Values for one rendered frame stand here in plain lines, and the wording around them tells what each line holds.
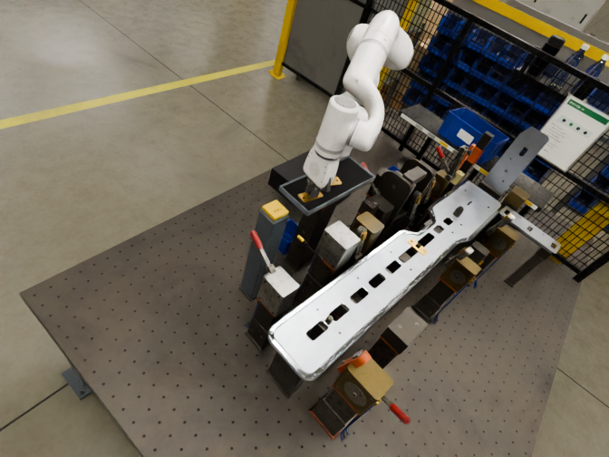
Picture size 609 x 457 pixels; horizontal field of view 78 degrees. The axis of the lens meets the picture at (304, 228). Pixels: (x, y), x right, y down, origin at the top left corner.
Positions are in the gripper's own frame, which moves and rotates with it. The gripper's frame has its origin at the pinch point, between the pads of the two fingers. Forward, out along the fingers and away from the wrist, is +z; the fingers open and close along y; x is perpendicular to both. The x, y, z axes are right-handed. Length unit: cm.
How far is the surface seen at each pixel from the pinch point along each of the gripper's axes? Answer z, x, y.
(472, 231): 19, 71, 33
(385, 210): 10.8, 30.9, 11.6
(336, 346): 18.6, -16.9, 41.7
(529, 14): -27, 267, -76
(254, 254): 23.8, -18.0, 0.3
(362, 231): 8.3, 11.7, 16.8
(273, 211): 2.7, -15.9, 1.3
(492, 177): 14, 111, 16
